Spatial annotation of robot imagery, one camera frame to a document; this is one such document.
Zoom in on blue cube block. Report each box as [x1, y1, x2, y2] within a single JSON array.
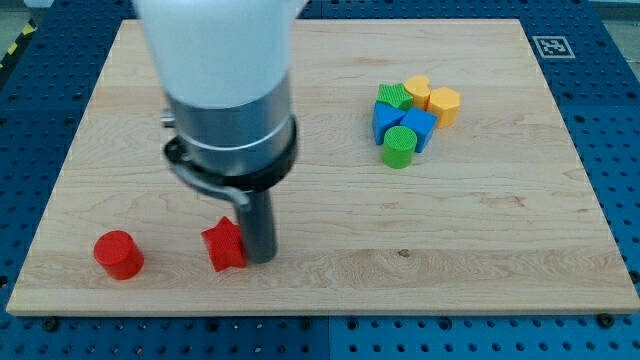
[[400, 107, 437, 153]]

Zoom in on green cylinder block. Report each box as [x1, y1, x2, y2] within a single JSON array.
[[382, 126, 417, 169]]

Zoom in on wooden board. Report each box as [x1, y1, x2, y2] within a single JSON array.
[[7, 19, 639, 317]]

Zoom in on red star block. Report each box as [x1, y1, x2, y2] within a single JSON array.
[[201, 216, 246, 272]]

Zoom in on white fiducial marker tag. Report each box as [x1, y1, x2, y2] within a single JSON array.
[[533, 35, 575, 59]]

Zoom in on blue triangle block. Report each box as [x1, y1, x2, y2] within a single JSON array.
[[372, 102, 406, 145]]

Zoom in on grey cable on mount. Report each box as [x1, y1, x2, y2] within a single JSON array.
[[164, 144, 252, 213]]

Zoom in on yellow heart block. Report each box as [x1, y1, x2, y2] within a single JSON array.
[[403, 75, 431, 110]]

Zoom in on red cylinder block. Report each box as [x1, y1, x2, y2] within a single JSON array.
[[93, 230, 144, 280]]

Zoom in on green star block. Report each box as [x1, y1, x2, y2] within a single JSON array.
[[376, 83, 414, 111]]

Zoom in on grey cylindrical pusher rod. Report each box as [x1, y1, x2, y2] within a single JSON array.
[[234, 190, 278, 264]]

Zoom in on silver cylinder black ring mount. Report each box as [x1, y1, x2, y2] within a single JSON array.
[[164, 75, 298, 192]]

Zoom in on yellow hexagon block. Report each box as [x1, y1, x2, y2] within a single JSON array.
[[427, 87, 461, 129]]

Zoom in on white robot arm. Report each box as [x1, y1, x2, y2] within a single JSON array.
[[134, 0, 307, 263]]

